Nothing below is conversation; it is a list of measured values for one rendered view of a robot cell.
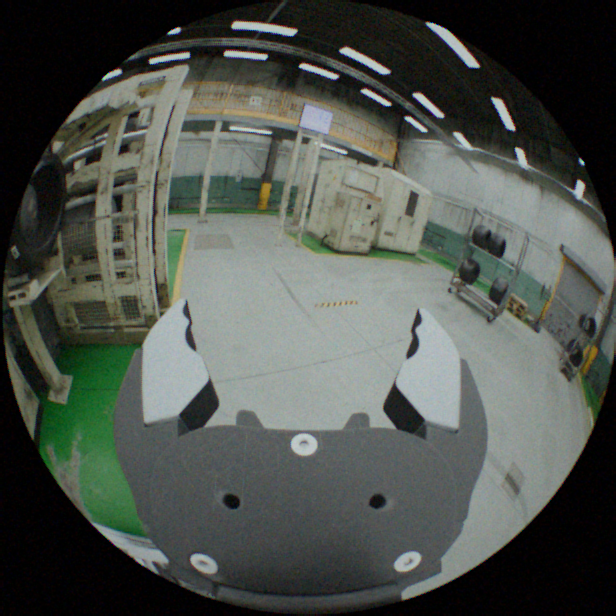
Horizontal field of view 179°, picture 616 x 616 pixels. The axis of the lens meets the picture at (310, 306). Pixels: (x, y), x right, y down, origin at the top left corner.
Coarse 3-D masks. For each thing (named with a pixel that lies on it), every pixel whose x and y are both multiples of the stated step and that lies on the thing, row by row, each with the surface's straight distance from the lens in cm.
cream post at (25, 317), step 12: (24, 312) 161; (24, 324) 162; (36, 324) 170; (24, 336) 173; (36, 336) 169; (36, 348) 169; (36, 360) 179; (48, 360) 178; (48, 372) 178; (60, 384) 188
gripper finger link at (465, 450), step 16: (464, 368) 10; (464, 384) 9; (464, 400) 8; (480, 400) 9; (464, 416) 8; (480, 416) 8; (416, 432) 8; (432, 432) 7; (448, 432) 7; (464, 432) 8; (480, 432) 8; (448, 448) 7; (464, 448) 7; (480, 448) 8; (464, 464) 7; (480, 464) 7; (464, 480) 7; (464, 496) 7; (464, 512) 7
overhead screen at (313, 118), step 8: (304, 104) 431; (304, 112) 424; (312, 112) 432; (320, 112) 440; (328, 112) 448; (304, 120) 420; (312, 120) 427; (320, 120) 435; (328, 120) 443; (304, 128) 419; (312, 128) 423; (320, 128) 431; (328, 128) 439
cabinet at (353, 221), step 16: (336, 192) 470; (336, 208) 460; (352, 208) 436; (368, 208) 461; (336, 224) 452; (352, 224) 444; (368, 224) 471; (336, 240) 447; (352, 240) 454; (368, 240) 483
